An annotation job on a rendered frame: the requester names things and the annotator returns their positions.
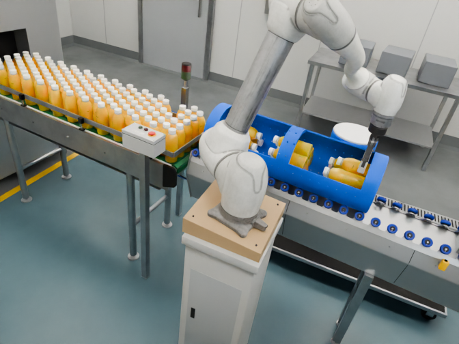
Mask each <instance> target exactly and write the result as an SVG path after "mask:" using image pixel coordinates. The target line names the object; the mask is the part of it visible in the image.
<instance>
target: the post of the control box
mask: <svg viewBox="0 0 459 344"><path fill-rule="evenodd" d="M139 190H140V221H141V277H143V278H145V279H147V278H148V277H149V276H150V157H149V156H146V155H144V154H141V153H139Z"/></svg>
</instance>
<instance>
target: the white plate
mask: <svg viewBox="0 0 459 344"><path fill-rule="evenodd" d="M333 130H334V133H335V134H336V135H337V136H338V137H339V138H341V139H343V140H345V141H347V142H350V143H354V144H357V145H367V143H368V141H369V137H370V135H371V133H370V132H369V131H368V128H366V127H364V126H361V125H358V124H352V123H340V124H337V125H335V126H334V129H333Z"/></svg>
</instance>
